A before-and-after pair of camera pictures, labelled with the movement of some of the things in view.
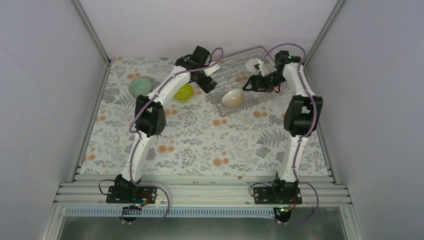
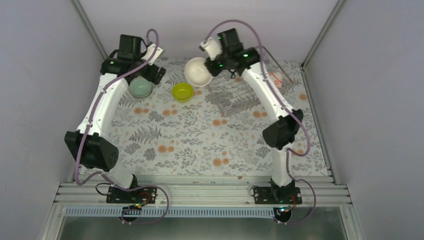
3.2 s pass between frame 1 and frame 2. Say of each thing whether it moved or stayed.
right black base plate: stayed
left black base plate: stayed
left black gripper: moved
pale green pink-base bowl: stayed
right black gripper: moved
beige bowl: moved
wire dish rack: stayed
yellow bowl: stayed
